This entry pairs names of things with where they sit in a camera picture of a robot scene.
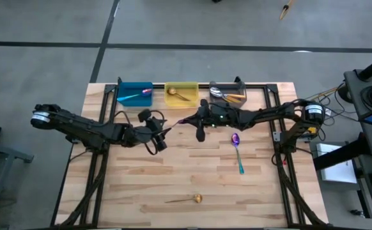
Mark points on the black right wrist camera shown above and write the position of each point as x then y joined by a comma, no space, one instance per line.
200,134

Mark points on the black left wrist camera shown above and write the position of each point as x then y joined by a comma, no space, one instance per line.
161,145

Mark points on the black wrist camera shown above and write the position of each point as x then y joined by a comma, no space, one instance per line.
200,134
161,145

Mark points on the small red tag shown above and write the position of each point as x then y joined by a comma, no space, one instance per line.
284,163

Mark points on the black round base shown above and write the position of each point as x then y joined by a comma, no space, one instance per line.
344,94

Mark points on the wooden stick with black band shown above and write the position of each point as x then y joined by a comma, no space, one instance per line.
283,13

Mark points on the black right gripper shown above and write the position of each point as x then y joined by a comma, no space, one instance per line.
219,116

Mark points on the black aluminium table frame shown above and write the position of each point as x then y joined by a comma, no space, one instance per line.
158,85

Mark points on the slender gold spoon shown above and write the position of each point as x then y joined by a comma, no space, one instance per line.
171,91
198,198

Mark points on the blue plastic bin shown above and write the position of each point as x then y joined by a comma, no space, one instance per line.
131,87

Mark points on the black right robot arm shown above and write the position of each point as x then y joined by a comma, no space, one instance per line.
269,112

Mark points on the grey metal side table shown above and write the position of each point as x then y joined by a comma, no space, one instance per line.
0,150

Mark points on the grey plastic bin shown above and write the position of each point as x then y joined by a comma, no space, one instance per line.
214,102

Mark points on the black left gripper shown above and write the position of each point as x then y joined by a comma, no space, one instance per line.
144,134

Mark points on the yellow plastic bin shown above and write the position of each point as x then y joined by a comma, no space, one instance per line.
189,89

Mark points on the grey equipment cart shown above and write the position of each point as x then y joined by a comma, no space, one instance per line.
357,96

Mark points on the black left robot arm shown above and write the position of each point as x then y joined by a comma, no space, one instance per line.
77,124

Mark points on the white box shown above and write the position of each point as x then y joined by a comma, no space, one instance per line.
336,166

